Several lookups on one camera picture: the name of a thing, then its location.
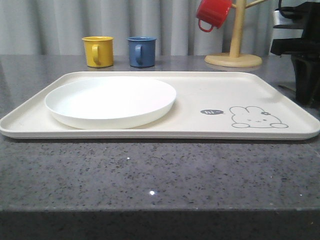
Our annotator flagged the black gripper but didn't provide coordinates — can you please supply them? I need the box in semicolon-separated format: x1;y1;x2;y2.
270;0;320;105

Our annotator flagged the white round plate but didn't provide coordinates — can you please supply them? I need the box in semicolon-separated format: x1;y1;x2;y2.
44;76;177;130

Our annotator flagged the wooden mug tree stand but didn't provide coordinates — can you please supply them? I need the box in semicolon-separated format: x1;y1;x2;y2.
204;0;264;68

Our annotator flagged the cream rabbit serving tray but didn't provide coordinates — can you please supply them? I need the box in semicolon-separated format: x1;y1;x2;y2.
0;71;320;140

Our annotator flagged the red mug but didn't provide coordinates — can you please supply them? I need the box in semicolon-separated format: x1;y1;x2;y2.
196;0;232;33

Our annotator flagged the blue mug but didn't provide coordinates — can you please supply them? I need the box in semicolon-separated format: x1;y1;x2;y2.
127;36;157;68

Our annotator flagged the yellow mug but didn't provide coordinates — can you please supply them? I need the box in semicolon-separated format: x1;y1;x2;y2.
82;36;114;68

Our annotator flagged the grey curtain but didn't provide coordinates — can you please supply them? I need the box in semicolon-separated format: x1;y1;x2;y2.
0;0;320;56

